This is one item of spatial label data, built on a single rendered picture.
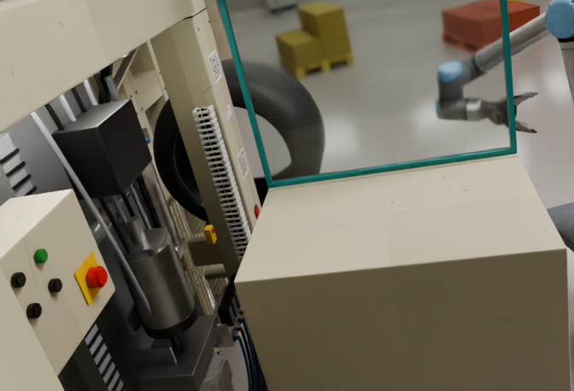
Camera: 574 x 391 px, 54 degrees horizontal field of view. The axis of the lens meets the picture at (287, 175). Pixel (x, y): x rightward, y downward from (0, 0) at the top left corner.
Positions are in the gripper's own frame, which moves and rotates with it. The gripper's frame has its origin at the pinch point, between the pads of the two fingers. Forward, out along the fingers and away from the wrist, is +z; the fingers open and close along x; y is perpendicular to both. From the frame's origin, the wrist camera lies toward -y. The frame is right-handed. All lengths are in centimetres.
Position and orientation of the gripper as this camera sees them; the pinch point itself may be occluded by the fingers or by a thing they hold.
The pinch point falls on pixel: (537, 113)
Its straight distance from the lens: 222.8
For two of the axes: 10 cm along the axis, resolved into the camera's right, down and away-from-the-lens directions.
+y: 5.2, -4.4, 7.4
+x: 1.6, 8.9, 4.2
